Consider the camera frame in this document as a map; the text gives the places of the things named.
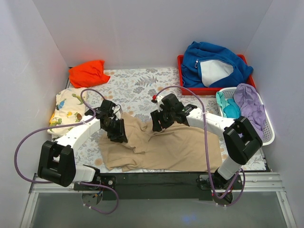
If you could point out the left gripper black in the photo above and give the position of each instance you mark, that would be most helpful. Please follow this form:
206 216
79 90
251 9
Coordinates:
116 128

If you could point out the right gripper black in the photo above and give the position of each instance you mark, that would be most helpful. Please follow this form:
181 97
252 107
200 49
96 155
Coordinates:
160 119

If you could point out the beige t shirt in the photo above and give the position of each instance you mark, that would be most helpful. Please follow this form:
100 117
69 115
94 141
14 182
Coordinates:
177 148

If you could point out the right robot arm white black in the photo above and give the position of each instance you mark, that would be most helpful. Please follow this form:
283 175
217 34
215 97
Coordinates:
241 139

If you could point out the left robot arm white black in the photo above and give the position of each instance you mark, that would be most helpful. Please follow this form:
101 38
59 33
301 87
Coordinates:
57 159

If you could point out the red plastic tray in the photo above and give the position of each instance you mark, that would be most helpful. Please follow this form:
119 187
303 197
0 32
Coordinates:
203 91

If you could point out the dinosaur print folded t shirt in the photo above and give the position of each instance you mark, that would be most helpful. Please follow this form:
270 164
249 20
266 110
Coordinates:
69 107

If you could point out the orange folded t shirt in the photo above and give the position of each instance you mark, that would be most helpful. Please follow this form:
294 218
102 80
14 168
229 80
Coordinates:
88 74

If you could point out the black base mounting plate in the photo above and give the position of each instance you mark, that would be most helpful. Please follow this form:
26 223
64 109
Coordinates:
157 185

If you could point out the blue white hoodie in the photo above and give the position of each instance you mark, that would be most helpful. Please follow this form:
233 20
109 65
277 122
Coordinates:
207 65

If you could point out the teal t shirt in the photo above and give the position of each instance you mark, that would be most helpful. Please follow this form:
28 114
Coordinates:
228 107

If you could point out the purple t shirt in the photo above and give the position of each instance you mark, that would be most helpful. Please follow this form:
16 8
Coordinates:
246 97

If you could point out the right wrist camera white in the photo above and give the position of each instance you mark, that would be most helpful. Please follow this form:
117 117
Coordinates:
157 99

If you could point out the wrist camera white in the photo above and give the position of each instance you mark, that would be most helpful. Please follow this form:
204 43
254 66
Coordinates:
118 111
157 99

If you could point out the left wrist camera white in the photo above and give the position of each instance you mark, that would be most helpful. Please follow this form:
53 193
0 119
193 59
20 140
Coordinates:
118 111

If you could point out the aluminium frame rail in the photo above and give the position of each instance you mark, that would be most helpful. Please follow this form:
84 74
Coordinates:
46 205

